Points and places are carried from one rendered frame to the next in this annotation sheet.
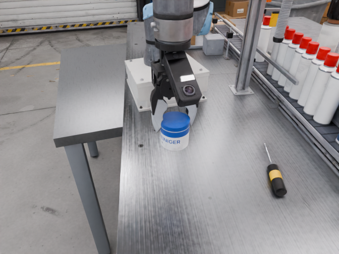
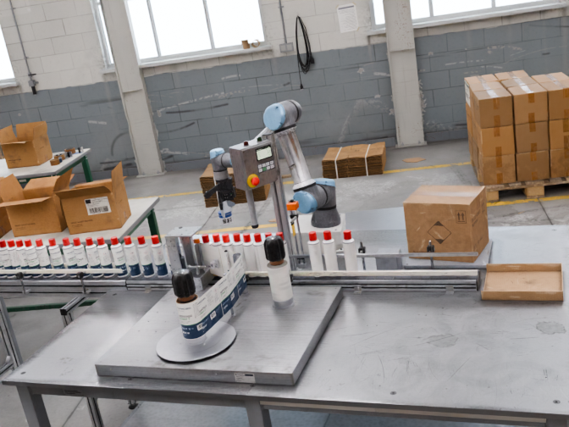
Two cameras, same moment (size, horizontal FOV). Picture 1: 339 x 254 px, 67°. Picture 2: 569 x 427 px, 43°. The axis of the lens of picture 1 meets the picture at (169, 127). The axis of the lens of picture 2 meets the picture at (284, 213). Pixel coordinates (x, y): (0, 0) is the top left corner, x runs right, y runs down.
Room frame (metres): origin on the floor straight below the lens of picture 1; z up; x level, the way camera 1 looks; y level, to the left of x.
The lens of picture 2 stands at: (2.52, -3.06, 2.18)
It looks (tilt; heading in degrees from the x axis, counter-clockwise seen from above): 19 degrees down; 119
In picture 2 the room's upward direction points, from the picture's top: 9 degrees counter-clockwise
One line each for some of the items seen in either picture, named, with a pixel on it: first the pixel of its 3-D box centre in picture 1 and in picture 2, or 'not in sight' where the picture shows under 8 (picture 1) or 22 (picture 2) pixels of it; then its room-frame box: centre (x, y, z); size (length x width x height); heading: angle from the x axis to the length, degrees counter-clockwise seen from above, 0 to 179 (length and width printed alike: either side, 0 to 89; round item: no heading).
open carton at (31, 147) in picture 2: not in sight; (24, 145); (-2.84, 1.83, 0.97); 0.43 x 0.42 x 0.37; 104
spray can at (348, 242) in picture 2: not in sight; (350, 252); (1.35, -0.41, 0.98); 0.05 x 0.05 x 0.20
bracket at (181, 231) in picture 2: not in sight; (183, 231); (0.64, -0.60, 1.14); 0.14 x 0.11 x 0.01; 7
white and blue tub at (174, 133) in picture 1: (174, 131); (225, 217); (0.49, -0.01, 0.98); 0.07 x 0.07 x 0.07
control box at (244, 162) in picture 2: not in sight; (254, 163); (0.93, -0.38, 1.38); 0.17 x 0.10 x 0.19; 62
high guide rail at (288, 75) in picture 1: (242, 37); (350, 255); (1.33, -0.38, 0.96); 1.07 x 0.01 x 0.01; 7
